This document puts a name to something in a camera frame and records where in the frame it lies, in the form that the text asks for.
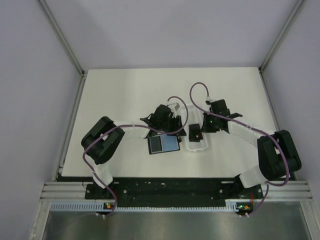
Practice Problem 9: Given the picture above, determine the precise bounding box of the black credit card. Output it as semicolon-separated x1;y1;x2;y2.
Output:
149;136;163;154

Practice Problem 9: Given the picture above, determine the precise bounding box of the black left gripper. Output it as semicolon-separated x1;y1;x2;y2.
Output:
158;114;186;137

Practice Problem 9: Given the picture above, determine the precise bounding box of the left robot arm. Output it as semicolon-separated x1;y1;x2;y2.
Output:
80;103;189;199

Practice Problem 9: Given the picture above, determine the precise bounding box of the white plastic basket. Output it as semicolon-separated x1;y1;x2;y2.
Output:
182;103;209;152

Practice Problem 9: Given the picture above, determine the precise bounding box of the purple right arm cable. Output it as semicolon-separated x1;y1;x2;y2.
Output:
189;82;291;217

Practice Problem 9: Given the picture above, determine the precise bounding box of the grey slotted cable duct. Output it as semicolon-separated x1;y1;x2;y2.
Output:
50;199;253;213

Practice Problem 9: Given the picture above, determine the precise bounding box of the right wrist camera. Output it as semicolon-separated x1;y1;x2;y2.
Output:
205;96;215;105

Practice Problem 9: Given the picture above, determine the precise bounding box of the aluminium frame rail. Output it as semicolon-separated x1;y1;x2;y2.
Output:
40;178;313;202

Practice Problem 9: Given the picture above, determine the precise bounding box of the black card with gold print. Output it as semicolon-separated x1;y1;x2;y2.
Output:
188;123;203;143

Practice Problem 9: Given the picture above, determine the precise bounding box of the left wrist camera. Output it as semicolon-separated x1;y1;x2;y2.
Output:
167;102;180;112

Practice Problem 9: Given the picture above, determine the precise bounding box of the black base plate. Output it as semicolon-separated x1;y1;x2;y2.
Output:
84;177;263;208

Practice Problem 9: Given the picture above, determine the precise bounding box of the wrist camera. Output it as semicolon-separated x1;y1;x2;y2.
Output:
205;96;215;105
167;102;180;112

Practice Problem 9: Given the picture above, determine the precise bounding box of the black leather card holder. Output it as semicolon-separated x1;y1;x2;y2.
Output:
147;134;181;155

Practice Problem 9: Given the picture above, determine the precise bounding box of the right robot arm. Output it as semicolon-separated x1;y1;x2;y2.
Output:
201;99;302;198

